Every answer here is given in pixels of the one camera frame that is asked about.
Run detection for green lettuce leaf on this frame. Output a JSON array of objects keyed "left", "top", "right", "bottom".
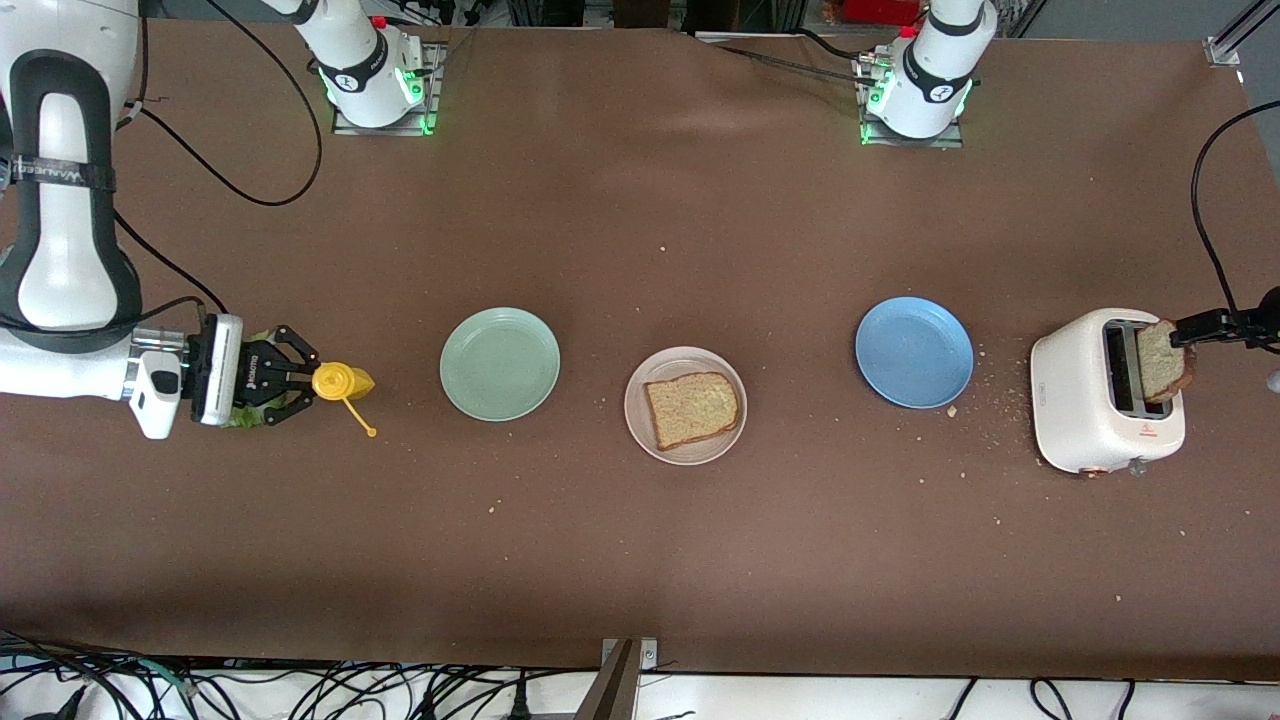
[{"left": 222, "top": 328, "right": 301, "bottom": 431}]

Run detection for yellow mustard squeeze bottle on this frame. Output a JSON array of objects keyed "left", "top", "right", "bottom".
[{"left": 312, "top": 361, "right": 378, "bottom": 438}]

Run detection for brown bread slice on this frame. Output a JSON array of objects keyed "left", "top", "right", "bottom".
[
  {"left": 1136, "top": 318, "right": 1198, "bottom": 405},
  {"left": 643, "top": 372, "right": 742, "bottom": 452}
]

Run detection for mint green plate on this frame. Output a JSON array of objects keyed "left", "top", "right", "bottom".
[{"left": 439, "top": 306, "right": 562, "bottom": 423}]

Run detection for blue plate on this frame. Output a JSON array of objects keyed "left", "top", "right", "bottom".
[{"left": 854, "top": 296, "right": 975, "bottom": 410}]

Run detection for beige plate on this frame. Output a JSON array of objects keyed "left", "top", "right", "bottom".
[{"left": 623, "top": 346, "right": 748, "bottom": 467}]

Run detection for white two-slot toaster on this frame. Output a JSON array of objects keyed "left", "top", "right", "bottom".
[{"left": 1030, "top": 308, "right": 1187, "bottom": 477}]

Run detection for grey metal strut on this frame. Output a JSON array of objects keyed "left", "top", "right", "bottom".
[{"left": 575, "top": 640, "right": 637, "bottom": 720}]

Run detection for red box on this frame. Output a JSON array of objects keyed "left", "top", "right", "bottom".
[{"left": 840, "top": 0, "right": 921, "bottom": 26}]

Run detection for aluminium frame corner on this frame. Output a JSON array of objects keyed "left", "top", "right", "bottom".
[{"left": 1205, "top": 0, "right": 1280, "bottom": 69}]

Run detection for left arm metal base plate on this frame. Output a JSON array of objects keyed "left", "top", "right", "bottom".
[{"left": 855, "top": 50, "right": 966, "bottom": 149}]

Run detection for tangled black floor cables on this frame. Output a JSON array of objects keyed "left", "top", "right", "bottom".
[{"left": 0, "top": 628, "right": 701, "bottom": 720}]

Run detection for metal table edge bracket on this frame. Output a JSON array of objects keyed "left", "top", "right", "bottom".
[{"left": 603, "top": 638, "right": 659, "bottom": 673}]

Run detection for black cable on tabletop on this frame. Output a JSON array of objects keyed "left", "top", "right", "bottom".
[{"left": 700, "top": 28, "right": 881, "bottom": 86}]

